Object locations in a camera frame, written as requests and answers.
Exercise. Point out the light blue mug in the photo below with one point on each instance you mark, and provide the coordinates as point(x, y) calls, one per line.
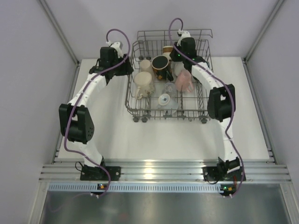
point(165, 102)

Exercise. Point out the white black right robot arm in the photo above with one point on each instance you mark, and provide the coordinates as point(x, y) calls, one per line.
point(76, 123)

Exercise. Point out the aluminium corner frame post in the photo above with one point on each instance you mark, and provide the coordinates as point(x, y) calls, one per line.
point(51, 17)

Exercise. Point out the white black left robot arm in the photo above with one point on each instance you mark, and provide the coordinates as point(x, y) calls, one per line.
point(221, 105)

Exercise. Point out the black skull mug red inside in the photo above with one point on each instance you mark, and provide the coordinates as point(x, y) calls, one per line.
point(162, 68)

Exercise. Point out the pink mug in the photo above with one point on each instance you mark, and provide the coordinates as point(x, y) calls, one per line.
point(184, 82)

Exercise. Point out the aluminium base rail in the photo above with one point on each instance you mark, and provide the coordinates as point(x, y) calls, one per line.
point(187, 171)

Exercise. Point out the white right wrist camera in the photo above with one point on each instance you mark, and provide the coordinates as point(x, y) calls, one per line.
point(117, 46)

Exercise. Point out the cream mug green inside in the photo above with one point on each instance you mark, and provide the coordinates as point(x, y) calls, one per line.
point(145, 85)

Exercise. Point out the cream mug with handle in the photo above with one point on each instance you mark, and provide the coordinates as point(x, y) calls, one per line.
point(178, 67)

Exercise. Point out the clear glass tumbler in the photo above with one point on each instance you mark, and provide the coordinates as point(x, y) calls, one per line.
point(170, 89)

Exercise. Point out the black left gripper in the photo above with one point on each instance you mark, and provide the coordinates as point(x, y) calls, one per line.
point(176, 56)

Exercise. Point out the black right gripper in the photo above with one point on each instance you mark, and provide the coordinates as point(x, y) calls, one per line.
point(125, 69)

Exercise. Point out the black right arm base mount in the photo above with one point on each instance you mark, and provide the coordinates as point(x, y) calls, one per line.
point(97, 174)

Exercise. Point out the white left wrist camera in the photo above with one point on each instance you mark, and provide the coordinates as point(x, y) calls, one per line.
point(182, 35)

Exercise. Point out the perforated blue-grey cable tray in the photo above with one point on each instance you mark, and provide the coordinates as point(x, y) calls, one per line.
point(136, 187)

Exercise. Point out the beige plain cup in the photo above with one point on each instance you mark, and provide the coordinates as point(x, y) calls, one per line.
point(145, 65)

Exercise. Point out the steel cup brown sleeve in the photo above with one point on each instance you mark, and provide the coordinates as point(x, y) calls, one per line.
point(166, 51)

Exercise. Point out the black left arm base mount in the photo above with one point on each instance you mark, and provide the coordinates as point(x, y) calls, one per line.
point(212, 175)

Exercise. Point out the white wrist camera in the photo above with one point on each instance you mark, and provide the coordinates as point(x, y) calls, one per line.
point(182, 35)
point(117, 46)

